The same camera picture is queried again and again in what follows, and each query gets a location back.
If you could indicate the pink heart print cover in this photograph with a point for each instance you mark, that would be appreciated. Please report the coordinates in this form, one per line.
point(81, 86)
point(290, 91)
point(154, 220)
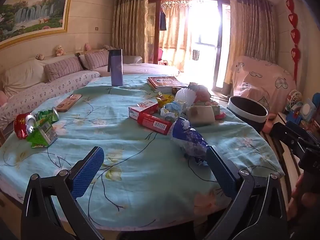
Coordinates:
point(260, 80)

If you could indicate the pink plastic jug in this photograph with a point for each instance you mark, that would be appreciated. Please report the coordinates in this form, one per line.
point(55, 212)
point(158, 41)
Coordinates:
point(269, 125)

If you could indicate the large striped pillow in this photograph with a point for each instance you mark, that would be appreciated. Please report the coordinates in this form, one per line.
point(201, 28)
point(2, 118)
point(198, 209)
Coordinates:
point(63, 67)
point(97, 58)

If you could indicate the light blue floral tablecloth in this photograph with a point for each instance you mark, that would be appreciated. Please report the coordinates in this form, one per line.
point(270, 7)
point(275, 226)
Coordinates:
point(120, 142)

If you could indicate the crumpled light blue wrapper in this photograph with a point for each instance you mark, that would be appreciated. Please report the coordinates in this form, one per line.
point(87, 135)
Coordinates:
point(172, 110)

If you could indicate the beige rectangular packet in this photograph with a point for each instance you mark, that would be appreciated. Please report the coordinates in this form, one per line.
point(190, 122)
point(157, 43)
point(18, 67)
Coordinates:
point(201, 115)

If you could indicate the blue plastic snack packet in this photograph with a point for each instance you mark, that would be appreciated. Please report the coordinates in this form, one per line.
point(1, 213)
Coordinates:
point(187, 137)

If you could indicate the crushed red drink can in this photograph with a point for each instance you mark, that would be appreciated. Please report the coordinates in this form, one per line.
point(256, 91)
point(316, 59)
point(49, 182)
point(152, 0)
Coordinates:
point(22, 126)

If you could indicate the blue plastic toy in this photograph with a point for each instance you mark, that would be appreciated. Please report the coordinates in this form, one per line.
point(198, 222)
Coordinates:
point(292, 117)

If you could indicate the phone in patterned case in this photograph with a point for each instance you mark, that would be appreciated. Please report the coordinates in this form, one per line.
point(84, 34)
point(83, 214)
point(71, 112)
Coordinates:
point(68, 103)

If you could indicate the pink plush toy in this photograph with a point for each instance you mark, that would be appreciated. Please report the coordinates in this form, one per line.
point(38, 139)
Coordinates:
point(88, 47)

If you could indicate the cream teddy bear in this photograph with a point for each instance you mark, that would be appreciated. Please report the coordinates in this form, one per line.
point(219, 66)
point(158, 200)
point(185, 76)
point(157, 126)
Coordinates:
point(59, 50)

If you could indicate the purple water bottle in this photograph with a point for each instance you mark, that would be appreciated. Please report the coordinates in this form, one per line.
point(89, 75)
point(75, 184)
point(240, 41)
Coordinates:
point(116, 67)

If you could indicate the framed landscape painting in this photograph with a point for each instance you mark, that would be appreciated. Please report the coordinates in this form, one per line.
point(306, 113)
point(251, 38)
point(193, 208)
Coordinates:
point(32, 12)

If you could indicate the pink crumpled plastic bag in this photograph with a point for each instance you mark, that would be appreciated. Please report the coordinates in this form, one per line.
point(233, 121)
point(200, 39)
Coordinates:
point(201, 92)

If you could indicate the beige patterned curtain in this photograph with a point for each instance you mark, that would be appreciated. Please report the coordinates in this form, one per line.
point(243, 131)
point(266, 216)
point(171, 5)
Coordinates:
point(130, 25)
point(252, 27)

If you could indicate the sofa with floral cover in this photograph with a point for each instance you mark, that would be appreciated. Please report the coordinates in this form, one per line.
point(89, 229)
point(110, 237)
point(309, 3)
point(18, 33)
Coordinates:
point(37, 92)

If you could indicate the red heart wall decoration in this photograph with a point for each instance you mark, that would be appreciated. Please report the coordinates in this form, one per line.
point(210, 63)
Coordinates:
point(293, 35)

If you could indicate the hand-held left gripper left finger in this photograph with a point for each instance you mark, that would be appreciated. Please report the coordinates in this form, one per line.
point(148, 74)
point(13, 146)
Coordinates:
point(87, 172)

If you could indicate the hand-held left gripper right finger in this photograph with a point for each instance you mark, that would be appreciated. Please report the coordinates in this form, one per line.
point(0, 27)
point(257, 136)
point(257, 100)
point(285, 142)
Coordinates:
point(220, 172)

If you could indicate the white pillow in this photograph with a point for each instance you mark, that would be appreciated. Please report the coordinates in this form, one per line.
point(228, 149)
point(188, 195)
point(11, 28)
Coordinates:
point(22, 76)

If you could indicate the magenta box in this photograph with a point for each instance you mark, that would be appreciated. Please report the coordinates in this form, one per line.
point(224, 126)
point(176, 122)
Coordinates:
point(160, 56)

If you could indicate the white paper cupcake liners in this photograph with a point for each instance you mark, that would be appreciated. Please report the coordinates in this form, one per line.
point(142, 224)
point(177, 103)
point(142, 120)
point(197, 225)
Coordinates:
point(185, 96)

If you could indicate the book under red book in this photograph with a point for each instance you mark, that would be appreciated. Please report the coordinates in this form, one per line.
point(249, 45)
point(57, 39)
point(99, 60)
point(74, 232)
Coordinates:
point(160, 89)

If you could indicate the pink round snack packet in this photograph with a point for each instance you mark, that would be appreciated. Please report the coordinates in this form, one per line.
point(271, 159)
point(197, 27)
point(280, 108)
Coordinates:
point(220, 115)

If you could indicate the sheer patterned curtain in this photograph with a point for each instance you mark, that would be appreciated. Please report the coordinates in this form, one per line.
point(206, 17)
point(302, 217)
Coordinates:
point(175, 37)

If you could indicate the small striped pillow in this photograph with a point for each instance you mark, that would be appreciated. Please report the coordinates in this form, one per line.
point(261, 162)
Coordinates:
point(110, 47)

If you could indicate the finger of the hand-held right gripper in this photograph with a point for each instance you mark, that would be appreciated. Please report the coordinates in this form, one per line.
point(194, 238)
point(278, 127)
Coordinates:
point(302, 135)
point(285, 137)

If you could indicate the white and red cardboard box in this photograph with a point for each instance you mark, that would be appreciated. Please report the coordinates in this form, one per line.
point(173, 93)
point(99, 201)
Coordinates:
point(142, 108)

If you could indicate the dark hanging garment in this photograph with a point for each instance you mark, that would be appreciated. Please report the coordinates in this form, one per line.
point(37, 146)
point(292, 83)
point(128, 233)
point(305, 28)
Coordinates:
point(162, 21)

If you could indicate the small beige teddy bear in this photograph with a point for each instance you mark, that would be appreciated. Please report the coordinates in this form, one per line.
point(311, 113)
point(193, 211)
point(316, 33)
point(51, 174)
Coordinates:
point(39, 56)

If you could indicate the black white-rimmed trash bin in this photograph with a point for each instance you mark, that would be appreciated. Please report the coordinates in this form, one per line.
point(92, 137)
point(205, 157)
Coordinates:
point(246, 112)

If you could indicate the yellow snack wrapper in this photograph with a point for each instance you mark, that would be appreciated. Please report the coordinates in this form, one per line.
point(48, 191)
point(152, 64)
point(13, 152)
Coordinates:
point(165, 98)

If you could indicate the person's right hand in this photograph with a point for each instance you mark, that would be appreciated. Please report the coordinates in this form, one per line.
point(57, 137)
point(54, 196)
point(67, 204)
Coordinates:
point(307, 205)

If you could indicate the light blue wipes packet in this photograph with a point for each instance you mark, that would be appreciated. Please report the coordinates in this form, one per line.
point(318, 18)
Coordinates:
point(308, 111)

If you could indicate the crushed green drink can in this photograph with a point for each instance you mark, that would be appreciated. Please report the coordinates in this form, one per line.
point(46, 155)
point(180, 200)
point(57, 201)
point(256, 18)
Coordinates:
point(47, 115)

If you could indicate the white cage ball toy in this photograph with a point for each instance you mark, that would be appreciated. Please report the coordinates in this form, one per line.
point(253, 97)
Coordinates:
point(294, 97)

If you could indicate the small doll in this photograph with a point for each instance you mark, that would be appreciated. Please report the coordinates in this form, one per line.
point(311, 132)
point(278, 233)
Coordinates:
point(164, 62)

